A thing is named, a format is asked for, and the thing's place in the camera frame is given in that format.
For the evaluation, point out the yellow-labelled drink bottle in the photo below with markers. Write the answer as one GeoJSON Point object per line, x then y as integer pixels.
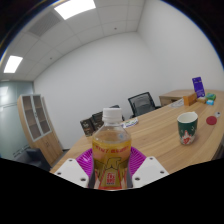
{"type": "Point", "coordinates": [111, 150]}

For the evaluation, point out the wooden glass-door cabinet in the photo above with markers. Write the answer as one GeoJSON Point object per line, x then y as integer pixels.
{"type": "Point", "coordinates": [40, 130]}

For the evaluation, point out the ceiling light panel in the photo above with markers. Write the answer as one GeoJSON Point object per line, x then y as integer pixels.
{"type": "Point", "coordinates": [75, 8]}
{"type": "Point", "coordinates": [13, 64]}

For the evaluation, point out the white paper sheet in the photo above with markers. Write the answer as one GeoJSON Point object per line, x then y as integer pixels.
{"type": "Point", "coordinates": [177, 103]}

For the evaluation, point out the ceiling air vent grille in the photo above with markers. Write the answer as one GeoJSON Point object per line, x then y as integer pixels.
{"type": "Point", "coordinates": [44, 24]}

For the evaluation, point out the wooden box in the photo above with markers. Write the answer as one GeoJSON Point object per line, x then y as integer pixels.
{"type": "Point", "coordinates": [190, 99]}

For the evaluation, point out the purple upright box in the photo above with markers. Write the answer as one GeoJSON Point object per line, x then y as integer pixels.
{"type": "Point", "coordinates": [198, 87]}

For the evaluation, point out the green and white mug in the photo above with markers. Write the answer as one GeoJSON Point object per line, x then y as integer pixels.
{"type": "Point", "coordinates": [187, 128]}

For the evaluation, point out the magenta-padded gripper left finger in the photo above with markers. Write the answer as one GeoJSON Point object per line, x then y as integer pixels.
{"type": "Point", "coordinates": [71, 171]}

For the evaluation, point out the tan box with label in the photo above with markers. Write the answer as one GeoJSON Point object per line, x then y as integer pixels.
{"type": "Point", "coordinates": [202, 99]}

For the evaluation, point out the small grey round disc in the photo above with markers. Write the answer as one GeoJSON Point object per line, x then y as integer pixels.
{"type": "Point", "coordinates": [218, 114]}

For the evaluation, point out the small light blue box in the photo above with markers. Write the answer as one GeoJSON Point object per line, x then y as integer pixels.
{"type": "Point", "coordinates": [210, 102]}

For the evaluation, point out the white booklet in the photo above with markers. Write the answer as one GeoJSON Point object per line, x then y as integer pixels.
{"type": "Point", "coordinates": [130, 123]}

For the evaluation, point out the flat round red coaster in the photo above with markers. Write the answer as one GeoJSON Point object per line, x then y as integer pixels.
{"type": "Point", "coordinates": [211, 120]}

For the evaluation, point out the wooden side desk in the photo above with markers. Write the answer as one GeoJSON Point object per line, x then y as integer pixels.
{"type": "Point", "coordinates": [171, 96]}

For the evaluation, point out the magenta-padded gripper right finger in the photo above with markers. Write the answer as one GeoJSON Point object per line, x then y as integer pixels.
{"type": "Point", "coordinates": [150, 170]}

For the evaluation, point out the dark gift box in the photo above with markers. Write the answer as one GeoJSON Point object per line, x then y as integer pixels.
{"type": "Point", "coordinates": [87, 127]}
{"type": "Point", "coordinates": [98, 120]}

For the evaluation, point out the black mesh office chair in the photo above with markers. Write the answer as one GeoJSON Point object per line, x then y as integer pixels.
{"type": "Point", "coordinates": [141, 104]}

